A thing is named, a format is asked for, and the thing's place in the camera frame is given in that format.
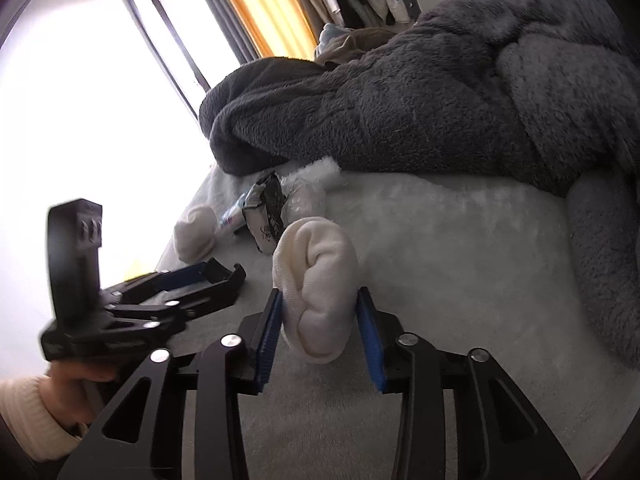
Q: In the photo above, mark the small squeezed tube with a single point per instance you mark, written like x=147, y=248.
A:
x=237, y=212

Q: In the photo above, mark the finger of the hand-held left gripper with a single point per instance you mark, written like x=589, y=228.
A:
x=185, y=273
x=220, y=285

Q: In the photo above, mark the person's left hand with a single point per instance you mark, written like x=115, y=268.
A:
x=75, y=385

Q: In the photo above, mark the dark window frame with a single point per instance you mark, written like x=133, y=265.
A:
x=165, y=35

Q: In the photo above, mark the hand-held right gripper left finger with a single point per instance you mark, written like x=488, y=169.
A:
x=267, y=345

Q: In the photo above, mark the white fluffy bed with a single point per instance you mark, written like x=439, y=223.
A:
x=450, y=260

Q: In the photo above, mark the white sock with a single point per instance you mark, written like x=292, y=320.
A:
x=195, y=232
x=315, y=280

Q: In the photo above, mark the black and white snack wrapper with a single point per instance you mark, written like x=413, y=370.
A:
x=265, y=215

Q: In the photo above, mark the person's left forearm cream sleeve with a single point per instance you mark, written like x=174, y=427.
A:
x=25, y=410

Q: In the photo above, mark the clear plastic wrap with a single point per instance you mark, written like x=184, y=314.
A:
x=307, y=190

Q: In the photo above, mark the light blue cloth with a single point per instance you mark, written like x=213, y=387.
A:
x=327, y=35

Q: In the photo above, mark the grey fleece blanket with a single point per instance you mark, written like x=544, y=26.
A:
x=400, y=100

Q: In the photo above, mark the dark grey curtain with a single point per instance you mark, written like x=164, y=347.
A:
x=225, y=10

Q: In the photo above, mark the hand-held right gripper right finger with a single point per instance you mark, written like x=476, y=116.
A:
x=371, y=347

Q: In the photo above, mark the orange curtain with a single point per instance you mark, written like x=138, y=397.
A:
x=260, y=5

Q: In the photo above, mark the brown cloth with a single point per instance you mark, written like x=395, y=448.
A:
x=360, y=42

